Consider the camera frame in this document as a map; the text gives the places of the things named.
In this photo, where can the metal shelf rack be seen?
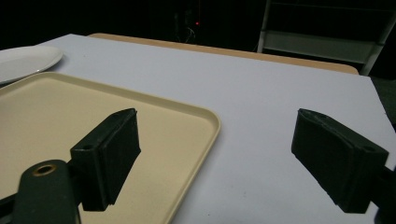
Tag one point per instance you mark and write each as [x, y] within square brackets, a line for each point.
[323, 43]

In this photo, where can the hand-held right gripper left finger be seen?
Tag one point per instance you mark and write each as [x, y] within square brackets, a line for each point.
[106, 158]

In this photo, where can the beige plastic tray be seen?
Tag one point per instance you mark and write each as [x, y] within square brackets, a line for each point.
[46, 118]

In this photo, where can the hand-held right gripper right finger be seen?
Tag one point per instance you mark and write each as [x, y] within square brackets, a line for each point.
[336, 158]

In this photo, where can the wooden table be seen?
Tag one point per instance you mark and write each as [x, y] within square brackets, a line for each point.
[236, 53]

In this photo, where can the white plate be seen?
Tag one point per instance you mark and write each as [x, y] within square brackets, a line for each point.
[21, 62]

